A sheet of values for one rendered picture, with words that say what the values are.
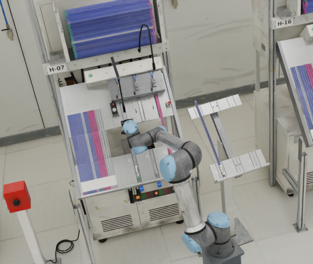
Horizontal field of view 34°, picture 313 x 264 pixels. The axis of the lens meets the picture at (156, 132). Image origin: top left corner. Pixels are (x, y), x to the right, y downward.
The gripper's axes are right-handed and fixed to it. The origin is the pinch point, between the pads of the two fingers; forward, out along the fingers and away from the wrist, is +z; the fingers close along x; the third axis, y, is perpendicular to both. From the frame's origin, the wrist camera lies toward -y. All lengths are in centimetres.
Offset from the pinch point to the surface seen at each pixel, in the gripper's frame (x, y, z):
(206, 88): -95, 29, 187
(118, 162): 10.1, -16.6, -2.9
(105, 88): 7.8, 30.0, 8.2
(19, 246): 93, -64, 75
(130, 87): -7.2, 26.7, 1.2
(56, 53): 32, 57, 6
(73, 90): 27.5, 33.3, 9.0
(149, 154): -9.3, -16.1, -2.8
